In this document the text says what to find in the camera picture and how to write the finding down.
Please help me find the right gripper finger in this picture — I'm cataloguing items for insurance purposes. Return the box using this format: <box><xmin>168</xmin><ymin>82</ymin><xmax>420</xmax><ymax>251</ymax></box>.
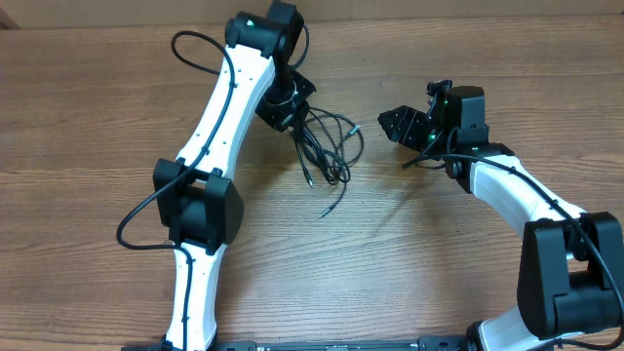
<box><xmin>377</xmin><ymin>105</ymin><xmax>430</xmax><ymax>138</ymax></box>
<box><xmin>389</xmin><ymin>128</ymin><xmax>436</xmax><ymax>152</ymax></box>

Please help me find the black cable bundle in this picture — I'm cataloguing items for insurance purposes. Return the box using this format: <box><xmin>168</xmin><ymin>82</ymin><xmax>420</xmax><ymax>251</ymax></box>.
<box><xmin>290</xmin><ymin>104</ymin><xmax>366</xmax><ymax>219</ymax></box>

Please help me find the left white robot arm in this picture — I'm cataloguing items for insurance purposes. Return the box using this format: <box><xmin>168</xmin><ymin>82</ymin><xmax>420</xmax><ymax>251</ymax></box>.
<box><xmin>153</xmin><ymin>1</ymin><xmax>316</xmax><ymax>350</ymax></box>

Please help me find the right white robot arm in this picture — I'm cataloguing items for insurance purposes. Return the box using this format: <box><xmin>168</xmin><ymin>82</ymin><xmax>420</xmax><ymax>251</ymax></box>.
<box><xmin>377</xmin><ymin>80</ymin><xmax>623</xmax><ymax>350</ymax></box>

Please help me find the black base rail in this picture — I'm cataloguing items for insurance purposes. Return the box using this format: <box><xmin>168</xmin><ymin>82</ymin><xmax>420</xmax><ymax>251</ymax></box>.
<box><xmin>121</xmin><ymin>334</ymin><xmax>469</xmax><ymax>351</ymax></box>

